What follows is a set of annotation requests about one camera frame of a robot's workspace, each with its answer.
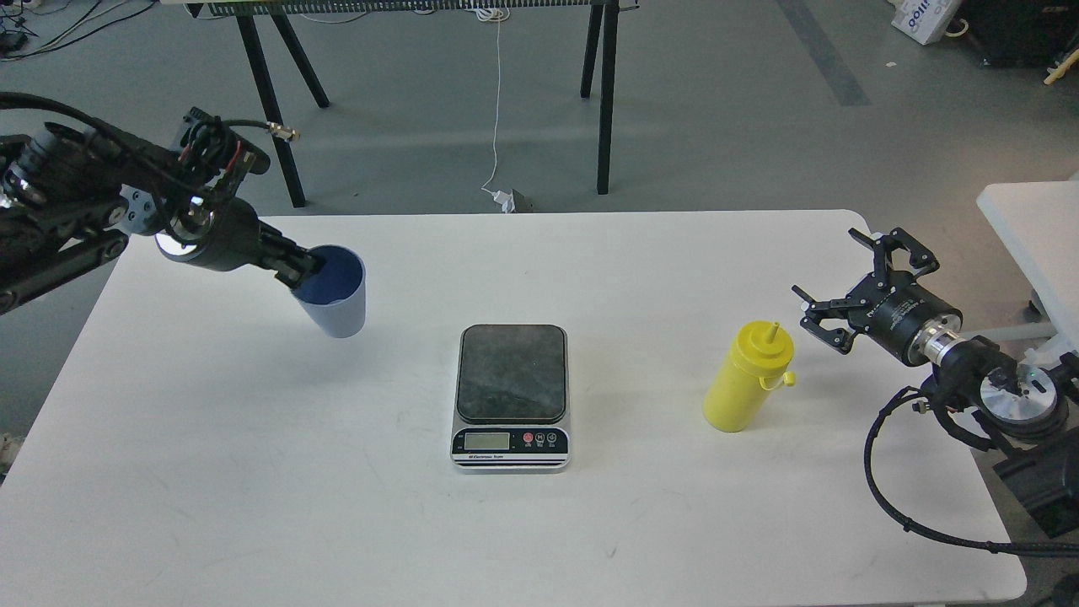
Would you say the white hanging cable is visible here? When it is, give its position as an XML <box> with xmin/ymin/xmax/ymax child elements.
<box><xmin>475</xmin><ymin>6</ymin><xmax>507</xmax><ymax>199</ymax></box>

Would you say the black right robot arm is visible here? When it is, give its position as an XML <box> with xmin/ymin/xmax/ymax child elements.
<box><xmin>800</xmin><ymin>227</ymin><xmax>1076</xmax><ymax>558</ymax></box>

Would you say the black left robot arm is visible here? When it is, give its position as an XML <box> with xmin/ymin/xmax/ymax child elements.
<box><xmin>3</xmin><ymin>92</ymin><xmax>329</xmax><ymax>314</ymax></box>

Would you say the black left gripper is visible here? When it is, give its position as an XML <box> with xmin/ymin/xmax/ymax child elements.
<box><xmin>158</xmin><ymin>199</ymin><xmax>326</xmax><ymax>291</ymax></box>

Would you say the digital kitchen scale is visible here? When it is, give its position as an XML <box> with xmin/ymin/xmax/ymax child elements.
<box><xmin>448</xmin><ymin>325</ymin><xmax>572</xmax><ymax>474</ymax></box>

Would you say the white side table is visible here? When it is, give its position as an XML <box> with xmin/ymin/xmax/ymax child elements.
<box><xmin>976</xmin><ymin>180</ymin><xmax>1078</xmax><ymax>351</ymax></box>

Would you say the yellow squeeze bottle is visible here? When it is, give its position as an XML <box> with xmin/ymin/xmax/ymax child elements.
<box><xmin>702</xmin><ymin>321</ymin><xmax>797</xmax><ymax>432</ymax></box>

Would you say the white power adapter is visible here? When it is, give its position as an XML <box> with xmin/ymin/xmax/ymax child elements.
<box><xmin>492</xmin><ymin>190</ymin><xmax>516</xmax><ymax>213</ymax></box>

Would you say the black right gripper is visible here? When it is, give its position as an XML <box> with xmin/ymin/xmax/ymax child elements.
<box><xmin>791</xmin><ymin>227</ymin><xmax>964</xmax><ymax>367</ymax></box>

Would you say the white cardboard box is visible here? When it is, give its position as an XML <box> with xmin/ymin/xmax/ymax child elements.
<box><xmin>891</xmin><ymin>1</ymin><xmax>965</xmax><ymax>46</ymax></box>

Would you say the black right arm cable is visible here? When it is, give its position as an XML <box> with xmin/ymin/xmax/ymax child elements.
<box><xmin>863</xmin><ymin>386</ymin><xmax>1079</xmax><ymax>557</ymax></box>

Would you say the blue ribbed plastic cup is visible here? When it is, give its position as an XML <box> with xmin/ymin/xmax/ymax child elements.
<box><xmin>292</xmin><ymin>244</ymin><xmax>367</xmax><ymax>339</ymax></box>

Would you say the black trestle table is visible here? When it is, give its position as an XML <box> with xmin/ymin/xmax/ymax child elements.
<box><xmin>160</xmin><ymin>0</ymin><xmax>641</xmax><ymax>209</ymax></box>

